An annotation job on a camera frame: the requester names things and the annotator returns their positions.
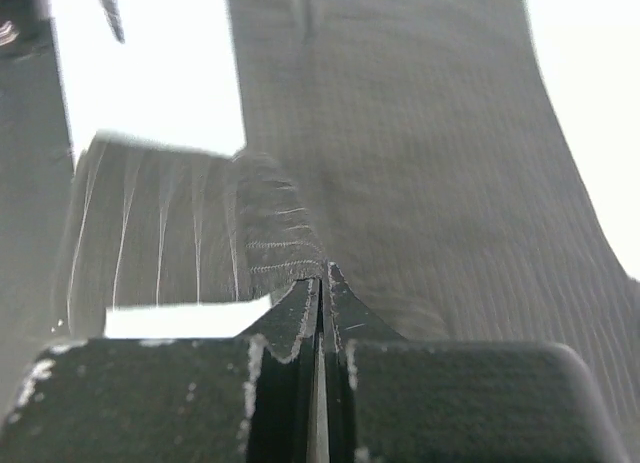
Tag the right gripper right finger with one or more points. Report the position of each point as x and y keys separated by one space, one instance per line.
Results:
x=393 y=400

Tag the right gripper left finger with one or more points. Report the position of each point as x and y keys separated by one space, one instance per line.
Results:
x=241 y=399

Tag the black pinstripe long sleeve shirt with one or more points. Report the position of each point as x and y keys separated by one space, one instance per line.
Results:
x=411 y=143

